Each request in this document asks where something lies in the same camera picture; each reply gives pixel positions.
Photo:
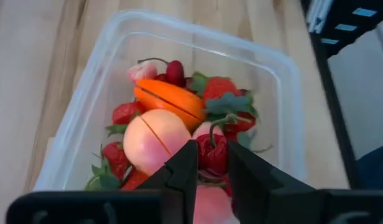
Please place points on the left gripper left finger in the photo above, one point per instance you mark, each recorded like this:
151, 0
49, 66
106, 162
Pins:
101, 207

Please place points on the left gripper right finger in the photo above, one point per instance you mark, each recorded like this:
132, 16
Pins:
288, 205

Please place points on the small pink toy peach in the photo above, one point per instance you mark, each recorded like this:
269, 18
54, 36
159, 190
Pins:
211, 205
204, 129
143, 72

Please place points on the large pink-orange toy peach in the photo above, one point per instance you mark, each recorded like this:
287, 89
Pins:
151, 140

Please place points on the red toy cherry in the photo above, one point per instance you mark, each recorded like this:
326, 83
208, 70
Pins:
175, 74
213, 155

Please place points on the orange toy carrot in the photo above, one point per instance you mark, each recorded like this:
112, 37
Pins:
169, 99

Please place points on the clear plastic tupperware container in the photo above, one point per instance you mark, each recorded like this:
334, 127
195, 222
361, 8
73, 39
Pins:
210, 40

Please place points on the dark office chair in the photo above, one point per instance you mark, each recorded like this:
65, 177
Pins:
376, 168

